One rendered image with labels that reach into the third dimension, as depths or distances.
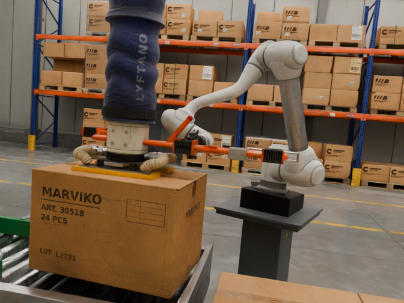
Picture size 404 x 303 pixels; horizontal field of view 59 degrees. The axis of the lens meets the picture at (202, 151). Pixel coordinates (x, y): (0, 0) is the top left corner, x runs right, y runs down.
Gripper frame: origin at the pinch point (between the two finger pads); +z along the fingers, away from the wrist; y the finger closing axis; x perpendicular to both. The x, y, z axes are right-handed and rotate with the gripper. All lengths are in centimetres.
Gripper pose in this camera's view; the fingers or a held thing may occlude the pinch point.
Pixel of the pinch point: (188, 146)
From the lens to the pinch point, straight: 146.1
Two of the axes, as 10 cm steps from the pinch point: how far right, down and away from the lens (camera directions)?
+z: -1.8, 0.8, -9.8
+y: -0.8, 9.9, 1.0
